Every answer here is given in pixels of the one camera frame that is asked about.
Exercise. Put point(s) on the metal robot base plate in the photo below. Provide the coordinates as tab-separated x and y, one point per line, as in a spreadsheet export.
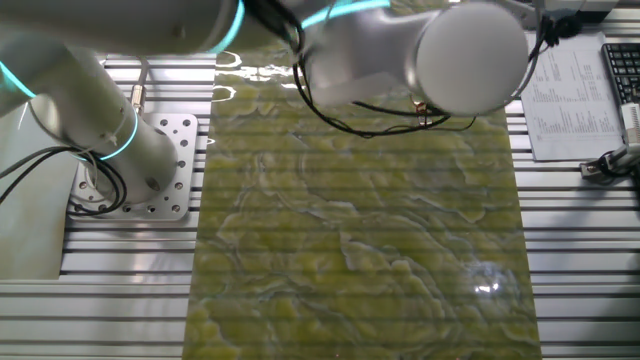
182	165

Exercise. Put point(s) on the grey box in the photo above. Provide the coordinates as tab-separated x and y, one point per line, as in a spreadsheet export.
590	6

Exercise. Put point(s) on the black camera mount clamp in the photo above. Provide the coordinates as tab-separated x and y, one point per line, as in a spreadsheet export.
607	165

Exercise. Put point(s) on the brown thin-framed glasses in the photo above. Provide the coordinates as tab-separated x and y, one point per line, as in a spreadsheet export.
422	114

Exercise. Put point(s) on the black round wrist attachment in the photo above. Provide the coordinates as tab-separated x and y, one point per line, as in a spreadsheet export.
567	25

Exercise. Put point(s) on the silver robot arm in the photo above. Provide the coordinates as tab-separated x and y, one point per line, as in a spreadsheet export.
100	125

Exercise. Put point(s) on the densely printed paper sheet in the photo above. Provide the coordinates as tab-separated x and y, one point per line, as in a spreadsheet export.
570	100

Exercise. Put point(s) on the green marble pattern mat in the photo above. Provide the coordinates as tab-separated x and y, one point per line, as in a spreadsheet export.
350	225

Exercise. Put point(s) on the black keyboard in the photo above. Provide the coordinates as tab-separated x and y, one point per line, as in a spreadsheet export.
625	70

